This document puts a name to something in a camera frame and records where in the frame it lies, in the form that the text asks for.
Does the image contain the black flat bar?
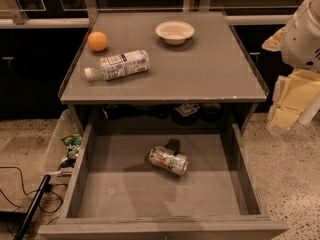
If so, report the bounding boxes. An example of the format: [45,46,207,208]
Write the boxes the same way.
[13,175,51,240]

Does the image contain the black floor cable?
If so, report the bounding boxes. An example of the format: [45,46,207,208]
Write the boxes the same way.
[0,165,69,225]

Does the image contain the clear plastic water bottle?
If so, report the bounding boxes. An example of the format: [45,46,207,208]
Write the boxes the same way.
[83,50,150,81]

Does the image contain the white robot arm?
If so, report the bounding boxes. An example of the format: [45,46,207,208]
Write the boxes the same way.
[262,0,320,134]

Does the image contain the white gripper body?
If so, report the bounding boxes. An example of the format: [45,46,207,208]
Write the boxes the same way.
[281,0,320,70]

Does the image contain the green 7up soda can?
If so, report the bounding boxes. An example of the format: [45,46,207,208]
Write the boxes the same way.
[148,146,188,176]

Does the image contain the orange fruit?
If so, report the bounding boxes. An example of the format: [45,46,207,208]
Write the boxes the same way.
[88,32,108,52]

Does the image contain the dark items behind drawer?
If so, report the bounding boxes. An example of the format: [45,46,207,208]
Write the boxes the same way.
[102,103,223,126]

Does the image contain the clear plastic bin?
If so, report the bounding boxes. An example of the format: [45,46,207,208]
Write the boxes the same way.
[42,110,81,177]

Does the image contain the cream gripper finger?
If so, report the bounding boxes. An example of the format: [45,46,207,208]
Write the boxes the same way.
[267,69,320,133]
[262,28,284,52]

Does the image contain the open grey top drawer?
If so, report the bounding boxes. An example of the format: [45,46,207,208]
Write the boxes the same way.
[39,122,288,240]

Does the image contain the white paper bowl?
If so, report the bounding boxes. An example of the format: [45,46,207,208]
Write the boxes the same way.
[155,21,194,45]

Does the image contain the green snack bag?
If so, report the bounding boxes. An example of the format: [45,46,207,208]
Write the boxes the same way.
[61,134,82,159]

